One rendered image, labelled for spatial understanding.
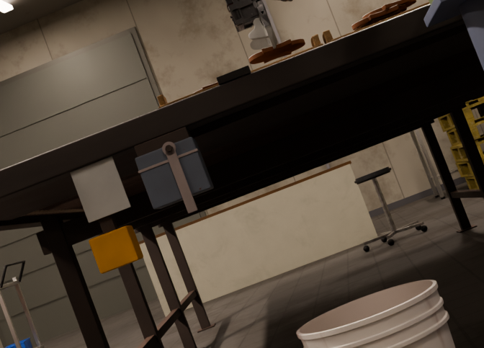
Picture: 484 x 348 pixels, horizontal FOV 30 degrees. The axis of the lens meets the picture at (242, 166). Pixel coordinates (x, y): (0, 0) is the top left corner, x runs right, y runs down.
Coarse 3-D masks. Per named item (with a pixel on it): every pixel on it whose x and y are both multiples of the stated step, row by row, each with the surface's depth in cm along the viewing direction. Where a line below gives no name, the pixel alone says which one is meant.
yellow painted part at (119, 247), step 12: (108, 216) 200; (108, 228) 200; (120, 228) 196; (132, 228) 202; (96, 240) 196; (108, 240) 196; (120, 240) 196; (132, 240) 196; (96, 252) 196; (108, 252) 196; (120, 252) 196; (132, 252) 196; (108, 264) 196; (120, 264) 196
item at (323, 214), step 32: (288, 192) 812; (320, 192) 809; (352, 192) 806; (192, 224) 820; (224, 224) 817; (256, 224) 814; (288, 224) 811; (320, 224) 808; (352, 224) 805; (192, 256) 820; (224, 256) 817; (256, 256) 814; (288, 256) 811; (320, 256) 808; (160, 288) 823; (224, 288) 817
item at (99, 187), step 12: (84, 168) 200; (96, 168) 199; (108, 168) 199; (84, 180) 199; (96, 180) 199; (108, 180) 199; (120, 180) 199; (84, 192) 199; (96, 192) 199; (108, 192) 199; (120, 192) 199; (84, 204) 199; (96, 204) 199; (108, 204) 199; (120, 204) 199; (96, 216) 199
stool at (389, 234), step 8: (384, 168) 700; (368, 176) 697; (376, 176) 696; (376, 184) 708; (384, 200) 708; (384, 208) 707; (392, 224) 706; (408, 224) 716; (416, 224) 694; (384, 232) 729; (392, 232) 700; (376, 240) 707; (384, 240) 730; (392, 240) 682; (368, 248) 707
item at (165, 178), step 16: (144, 144) 198; (160, 144) 198; (176, 144) 196; (192, 144) 196; (144, 160) 196; (160, 160) 196; (176, 160) 196; (192, 160) 196; (144, 176) 196; (160, 176) 196; (176, 176) 195; (192, 176) 196; (208, 176) 201; (160, 192) 196; (176, 192) 196; (192, 192) 196; (160, 208) 203; (192, 208) 195
